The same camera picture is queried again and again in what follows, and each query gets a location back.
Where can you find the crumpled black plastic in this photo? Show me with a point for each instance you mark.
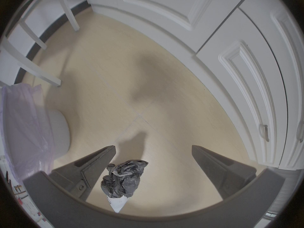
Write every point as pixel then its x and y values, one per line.
pixel 123 179

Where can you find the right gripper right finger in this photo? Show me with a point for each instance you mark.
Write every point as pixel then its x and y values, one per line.
pixel 223 172

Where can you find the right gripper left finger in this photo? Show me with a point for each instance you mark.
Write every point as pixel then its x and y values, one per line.
pixel 92 170

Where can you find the white trash bin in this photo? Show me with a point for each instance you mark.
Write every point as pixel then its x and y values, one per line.
pixel 60 132

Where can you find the purple plastic bag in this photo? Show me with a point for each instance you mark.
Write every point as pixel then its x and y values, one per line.
pixel 21 127

